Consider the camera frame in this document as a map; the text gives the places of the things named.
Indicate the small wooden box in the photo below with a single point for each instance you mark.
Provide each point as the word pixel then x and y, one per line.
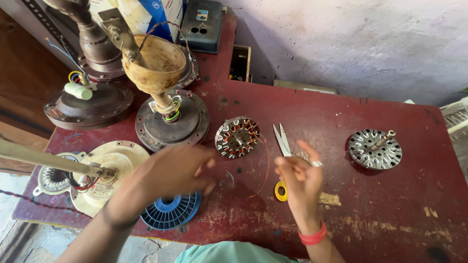
pixel 241 64

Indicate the slotted metal angle bar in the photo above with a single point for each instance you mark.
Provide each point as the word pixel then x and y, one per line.
pixel 44 25

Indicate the blue plastic spool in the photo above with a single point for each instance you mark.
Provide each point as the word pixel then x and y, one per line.
pixel 172 212

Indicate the brown ceiling fan motor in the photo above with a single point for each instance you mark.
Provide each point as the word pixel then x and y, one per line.
pixel 102 104

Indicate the grey ceiling fan motor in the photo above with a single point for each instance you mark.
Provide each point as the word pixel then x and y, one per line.
pixel 182 126

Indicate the person's left fingers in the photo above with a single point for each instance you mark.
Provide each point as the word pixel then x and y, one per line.
pixel 203 164

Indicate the person's right fingers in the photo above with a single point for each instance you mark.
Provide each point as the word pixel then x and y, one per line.
pixel 292 164

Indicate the aluminium fan motor cover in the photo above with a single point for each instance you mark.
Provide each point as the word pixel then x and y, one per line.
pixel 47 179

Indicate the grey metal downrod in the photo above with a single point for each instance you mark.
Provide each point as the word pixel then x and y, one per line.
pixel 119 31

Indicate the white and blue carton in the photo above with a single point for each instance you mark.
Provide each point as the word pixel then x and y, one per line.
pixel 146 14

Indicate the cream fan downrod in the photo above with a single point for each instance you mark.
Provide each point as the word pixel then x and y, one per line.
pixel 44 159

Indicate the blue-grey metal box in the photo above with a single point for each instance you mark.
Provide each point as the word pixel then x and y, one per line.
pixel 203 29

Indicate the bare steel stator with shaft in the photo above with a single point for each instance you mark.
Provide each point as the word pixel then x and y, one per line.
pixel 373 151

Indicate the person's left hand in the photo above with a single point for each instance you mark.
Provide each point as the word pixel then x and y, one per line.
pixel 164 175

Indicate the white capacitor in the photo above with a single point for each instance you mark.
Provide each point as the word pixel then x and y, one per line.
pixel 78 91

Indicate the copper-wound fan stator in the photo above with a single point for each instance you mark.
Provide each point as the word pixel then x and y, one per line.
pixel 237 137

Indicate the beige fan canopy cup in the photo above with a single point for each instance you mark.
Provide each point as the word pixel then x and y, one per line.
pixel 157 67

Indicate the teal shirt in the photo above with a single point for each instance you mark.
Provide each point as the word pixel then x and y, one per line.
pixel 230 254

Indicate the cream ceiling fan motor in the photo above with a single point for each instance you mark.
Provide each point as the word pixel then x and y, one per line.
pixel 120 157

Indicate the dark brown fan with downrod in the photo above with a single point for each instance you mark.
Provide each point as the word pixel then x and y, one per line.
pixel 97 47

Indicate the person's right hand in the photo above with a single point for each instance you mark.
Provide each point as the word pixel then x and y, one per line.
pixel 305 190

